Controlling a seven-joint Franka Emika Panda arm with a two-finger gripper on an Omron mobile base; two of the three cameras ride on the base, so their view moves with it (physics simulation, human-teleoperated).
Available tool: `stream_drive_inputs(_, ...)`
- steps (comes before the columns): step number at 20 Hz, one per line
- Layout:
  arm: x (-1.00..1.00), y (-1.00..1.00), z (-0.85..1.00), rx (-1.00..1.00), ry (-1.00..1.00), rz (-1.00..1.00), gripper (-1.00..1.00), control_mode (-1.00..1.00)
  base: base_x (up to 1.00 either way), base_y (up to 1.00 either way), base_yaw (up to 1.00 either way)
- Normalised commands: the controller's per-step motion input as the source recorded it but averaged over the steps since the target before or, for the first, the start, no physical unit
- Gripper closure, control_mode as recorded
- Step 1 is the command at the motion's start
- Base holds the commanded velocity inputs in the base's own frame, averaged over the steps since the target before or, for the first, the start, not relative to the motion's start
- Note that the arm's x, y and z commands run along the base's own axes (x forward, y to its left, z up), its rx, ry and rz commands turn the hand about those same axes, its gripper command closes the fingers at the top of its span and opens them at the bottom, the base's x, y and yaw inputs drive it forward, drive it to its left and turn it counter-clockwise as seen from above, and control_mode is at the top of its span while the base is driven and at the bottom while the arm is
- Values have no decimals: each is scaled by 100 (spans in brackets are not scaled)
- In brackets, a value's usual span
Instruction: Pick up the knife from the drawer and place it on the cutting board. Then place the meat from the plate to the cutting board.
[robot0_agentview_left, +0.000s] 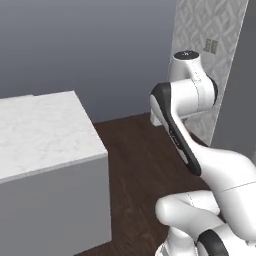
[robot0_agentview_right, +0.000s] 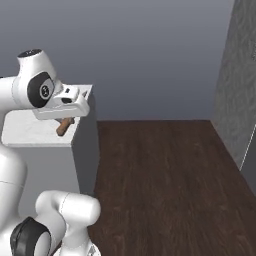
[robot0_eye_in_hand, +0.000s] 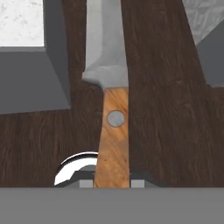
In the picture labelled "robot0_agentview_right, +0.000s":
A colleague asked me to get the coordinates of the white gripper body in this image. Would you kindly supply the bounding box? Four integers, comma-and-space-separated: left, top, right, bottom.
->
31, 93, 91, 121

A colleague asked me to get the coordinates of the grey counter cabinet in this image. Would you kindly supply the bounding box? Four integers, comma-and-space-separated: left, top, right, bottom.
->
1, 84, 101, 219

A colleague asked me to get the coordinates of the brown wooden knife handle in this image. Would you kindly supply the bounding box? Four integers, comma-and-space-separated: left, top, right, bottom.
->
55, 117, 76, 137

